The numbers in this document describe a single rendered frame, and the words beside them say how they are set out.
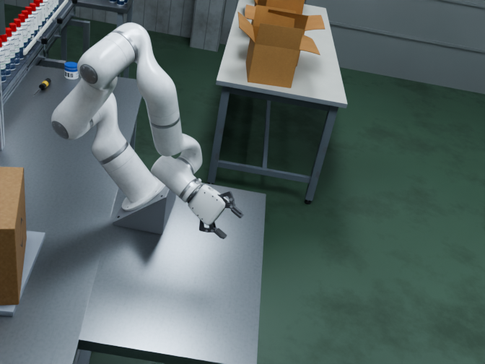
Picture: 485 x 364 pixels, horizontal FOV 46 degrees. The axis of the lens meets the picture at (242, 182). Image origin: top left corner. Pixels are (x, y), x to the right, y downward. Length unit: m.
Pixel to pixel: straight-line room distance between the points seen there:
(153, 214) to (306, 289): 1.43
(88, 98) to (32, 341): 0.72
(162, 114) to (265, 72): 1.93
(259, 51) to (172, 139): 1.83
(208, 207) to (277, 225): 1.83
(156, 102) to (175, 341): 0.67
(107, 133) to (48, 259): 0.45
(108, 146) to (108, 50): 0.46
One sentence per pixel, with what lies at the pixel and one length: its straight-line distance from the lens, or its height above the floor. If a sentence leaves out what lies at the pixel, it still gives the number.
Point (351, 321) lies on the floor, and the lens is 3.13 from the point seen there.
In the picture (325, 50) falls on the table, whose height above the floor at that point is 0.78.
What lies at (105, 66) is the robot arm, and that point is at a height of 1.48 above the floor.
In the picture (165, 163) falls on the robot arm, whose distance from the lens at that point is 1.84.
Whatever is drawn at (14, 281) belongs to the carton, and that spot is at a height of 0.94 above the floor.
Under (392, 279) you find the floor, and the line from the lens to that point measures 3.50.
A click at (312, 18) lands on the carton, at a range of 4.11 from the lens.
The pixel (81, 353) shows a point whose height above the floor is 0.22.
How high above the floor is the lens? 2.08
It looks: 32 degrees down
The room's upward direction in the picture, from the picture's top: 11 degrees clockwise
